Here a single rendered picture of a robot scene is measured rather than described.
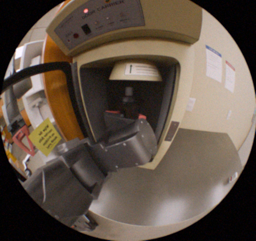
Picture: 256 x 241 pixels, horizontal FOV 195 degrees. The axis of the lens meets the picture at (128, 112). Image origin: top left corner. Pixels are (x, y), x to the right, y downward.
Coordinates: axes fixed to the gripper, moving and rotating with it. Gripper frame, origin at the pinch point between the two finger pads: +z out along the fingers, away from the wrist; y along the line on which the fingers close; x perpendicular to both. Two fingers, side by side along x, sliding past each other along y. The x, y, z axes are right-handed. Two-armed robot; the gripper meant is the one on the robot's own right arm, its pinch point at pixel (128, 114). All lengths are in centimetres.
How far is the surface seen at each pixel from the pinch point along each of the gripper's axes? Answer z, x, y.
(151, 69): -5.8, -16.2, -7.1
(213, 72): 30, -31, -61
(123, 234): -94, 124, -21
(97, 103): -3.0, -4.5, 12.4
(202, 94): 32, -10, -52
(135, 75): -8.2, -14.2, -3.5
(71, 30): -16.6, -26.0, 8.2
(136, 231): -80, 123, -36
